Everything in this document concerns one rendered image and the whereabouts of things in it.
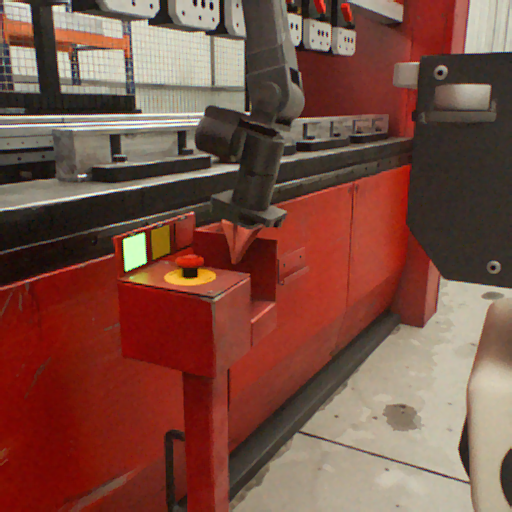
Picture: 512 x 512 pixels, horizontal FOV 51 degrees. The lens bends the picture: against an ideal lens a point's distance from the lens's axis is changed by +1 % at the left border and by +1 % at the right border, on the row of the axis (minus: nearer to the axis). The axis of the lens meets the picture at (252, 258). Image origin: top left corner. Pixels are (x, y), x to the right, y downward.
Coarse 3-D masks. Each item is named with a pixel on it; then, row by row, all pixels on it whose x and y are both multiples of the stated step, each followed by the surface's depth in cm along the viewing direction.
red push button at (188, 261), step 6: (180, 258) 73; (186, 258) 73; (192, 258) 73; (198, 258) 73; (180, 264) 72; (186, 264) 72; (192, 264) 72; (198, 264) 72; (186, 270) 73; (192, 270) 73; (186, 276) 73; (192, 276) 73
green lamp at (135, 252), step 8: (128, 240) 74; (136, 240) 76; (144, 240) 77; (128, 248) 74; (136, 248) 76; (144, 248) 78; (128, 256) 75; (136, 256) 76; (144, 256) 78; (128, 264) 75; (136, 264) 76
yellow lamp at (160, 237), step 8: (152, 232) 79; (160, 232) 81; (168, 232) 83; (152, 240) 79; (160, 240) 81; (168, 240) 83; (152, 248) 79; (160, 248) 81; (168, 248) 83; (152, 256) 80; (160, 256) 81
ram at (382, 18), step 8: (352, 0) 180; (360, 0) 185; (368, 0) 191; (400, 0) 217; (360, 8) 190; (368, 8) 192; (376, 8) 198; (384, 8) 204; (368, 16) 208; (376, 16) 208; (384, 16) 208; (392, 16) 213; (400, 16) 220
